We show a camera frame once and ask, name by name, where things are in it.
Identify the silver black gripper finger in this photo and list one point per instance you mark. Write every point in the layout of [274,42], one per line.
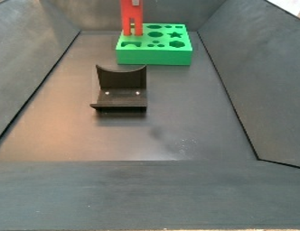
[134,2]

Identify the red double-square peg block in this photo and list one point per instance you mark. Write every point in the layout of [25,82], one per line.
[131,14]

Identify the green shape sorting board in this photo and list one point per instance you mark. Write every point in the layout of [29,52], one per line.
[163,45]

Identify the black curved holder stand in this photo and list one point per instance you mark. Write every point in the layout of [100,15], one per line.
[122,89]

